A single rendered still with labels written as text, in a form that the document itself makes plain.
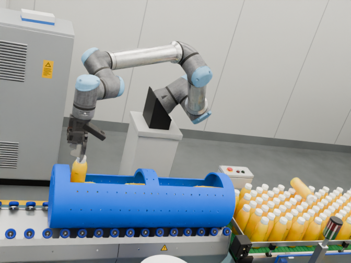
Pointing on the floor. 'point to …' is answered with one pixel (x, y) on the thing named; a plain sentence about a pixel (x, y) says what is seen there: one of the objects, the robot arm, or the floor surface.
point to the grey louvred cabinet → (32, 96)
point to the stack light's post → (318, 253)
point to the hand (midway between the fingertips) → (81, 157)
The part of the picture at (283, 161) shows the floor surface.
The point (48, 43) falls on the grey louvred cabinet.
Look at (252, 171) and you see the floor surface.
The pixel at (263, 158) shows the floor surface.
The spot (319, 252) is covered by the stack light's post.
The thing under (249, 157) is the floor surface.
